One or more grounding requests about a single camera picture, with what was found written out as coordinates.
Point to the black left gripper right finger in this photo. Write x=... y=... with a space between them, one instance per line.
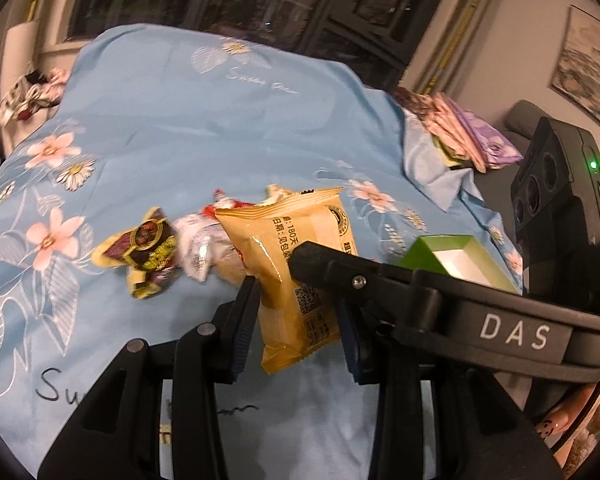
x=437 y=419

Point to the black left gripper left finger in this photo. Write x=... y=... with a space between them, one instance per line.
x=114 y=432

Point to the finger of the black right gripper das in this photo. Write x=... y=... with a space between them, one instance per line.
x=440 y=316

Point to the right hand painted nails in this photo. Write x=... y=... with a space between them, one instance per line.
x=584 y=423

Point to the green cardboard box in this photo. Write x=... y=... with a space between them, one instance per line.
x=459 y=256

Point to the folded pink purple fabrics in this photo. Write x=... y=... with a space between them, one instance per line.
x=463 y=137

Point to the black yellow snack packet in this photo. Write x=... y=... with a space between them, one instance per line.
x=147 y=252

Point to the white silver snack packet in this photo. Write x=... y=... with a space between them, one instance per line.
x=204 y=247

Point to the red white snack packet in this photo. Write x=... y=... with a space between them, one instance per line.
x=221 y=200

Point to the light green snack packet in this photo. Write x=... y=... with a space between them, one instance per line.
x=276 y=193

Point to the dark cabinet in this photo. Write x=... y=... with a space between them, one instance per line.
x=375 y=38

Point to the light blue floral cloth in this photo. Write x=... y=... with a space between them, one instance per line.
x=159 y=117

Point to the white bag with clothes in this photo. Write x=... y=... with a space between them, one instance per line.
x=32 y=92

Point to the framed wall painting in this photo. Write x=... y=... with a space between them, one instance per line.
x=577 y=71

